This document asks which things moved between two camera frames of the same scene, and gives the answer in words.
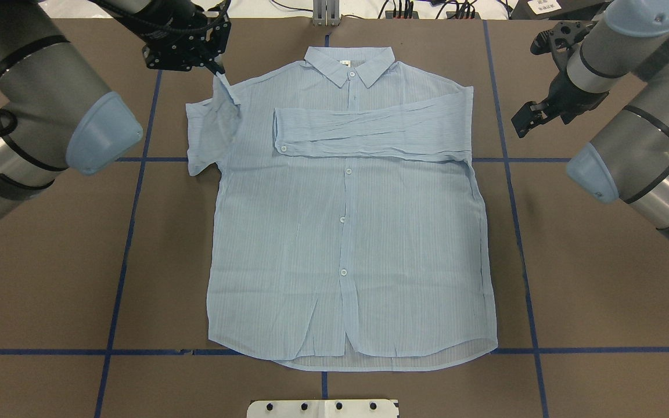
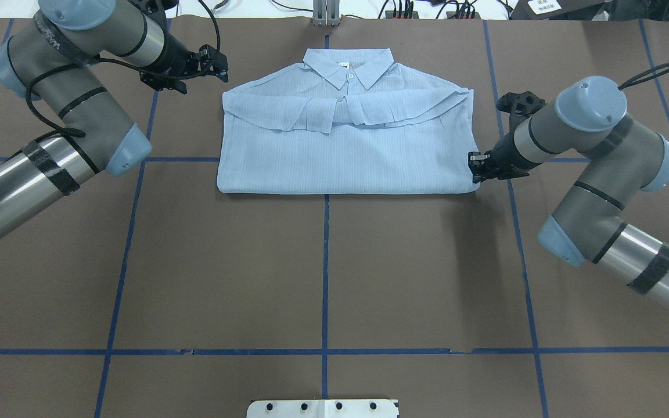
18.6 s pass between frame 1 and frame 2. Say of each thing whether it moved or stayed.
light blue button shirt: moved
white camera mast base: stayed
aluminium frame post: stayed
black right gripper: moved
